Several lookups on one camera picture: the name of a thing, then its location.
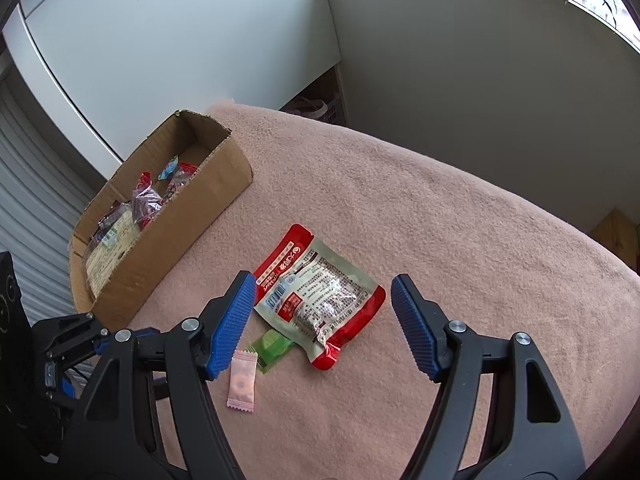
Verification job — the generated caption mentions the clear cracker pack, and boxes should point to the clear cracker pack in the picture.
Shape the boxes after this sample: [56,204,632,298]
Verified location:
[85,206,140,298]

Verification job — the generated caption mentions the pink candy wrapper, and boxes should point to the pink candy wrapper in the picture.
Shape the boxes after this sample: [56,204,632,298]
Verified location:
[227,350,257,413]

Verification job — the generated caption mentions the snickers bar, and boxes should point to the snickers bar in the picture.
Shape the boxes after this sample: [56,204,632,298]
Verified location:
[91,200,131,245]

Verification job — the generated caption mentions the dark dried fruit bag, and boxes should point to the dark dried fruit bag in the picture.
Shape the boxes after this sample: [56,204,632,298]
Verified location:
[131,171,163,231]

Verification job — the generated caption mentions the green candy clear wrapper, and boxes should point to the green candy clear wrapper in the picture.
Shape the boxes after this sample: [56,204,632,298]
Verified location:
[245,330,295,374]

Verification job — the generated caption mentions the clear bag red nuts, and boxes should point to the clear bag red nuts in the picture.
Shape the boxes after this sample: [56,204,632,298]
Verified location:
[164,162,198,202]

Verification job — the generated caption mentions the red silver snack pouch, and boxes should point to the red silver snack pouch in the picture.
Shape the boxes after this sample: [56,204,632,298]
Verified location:
[254,224,386,372]

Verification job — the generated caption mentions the brown cardboard box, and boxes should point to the brown cardboard box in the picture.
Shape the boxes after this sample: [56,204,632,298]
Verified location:
[70,110,253,332]

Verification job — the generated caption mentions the white cabinet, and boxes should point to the white cabinet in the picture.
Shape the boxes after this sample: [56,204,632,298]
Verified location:
[3,0,341,178]

